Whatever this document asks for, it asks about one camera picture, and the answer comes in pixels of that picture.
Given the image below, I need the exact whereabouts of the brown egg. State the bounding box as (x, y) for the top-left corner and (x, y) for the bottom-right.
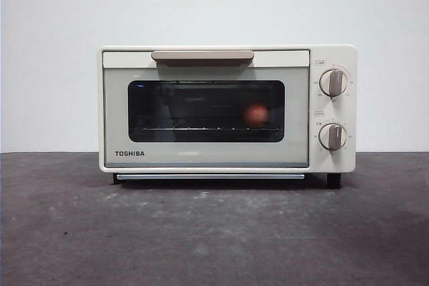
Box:
(243, 102), (269, 129)

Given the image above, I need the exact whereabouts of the glass oven door with handle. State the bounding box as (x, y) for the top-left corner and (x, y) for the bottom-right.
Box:
(102, 50), (310, 169)

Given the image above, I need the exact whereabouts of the metal oven crumb tray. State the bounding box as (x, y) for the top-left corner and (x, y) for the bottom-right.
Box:
(113, 172), (305, 180)

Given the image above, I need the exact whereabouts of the oven timer knob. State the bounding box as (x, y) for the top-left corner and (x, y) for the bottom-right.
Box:
(318, 123), (348, 151)

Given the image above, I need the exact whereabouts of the oven temperature knob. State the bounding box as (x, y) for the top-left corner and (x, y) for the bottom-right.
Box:
(318, 69), (349, 98)

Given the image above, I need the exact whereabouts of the white Toshiba toaster oven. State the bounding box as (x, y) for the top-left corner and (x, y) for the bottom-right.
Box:
(97, 44), (357, 189)

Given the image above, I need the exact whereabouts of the metal wire oven rack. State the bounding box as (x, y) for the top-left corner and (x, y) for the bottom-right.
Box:
(129, 125), (284, 133)

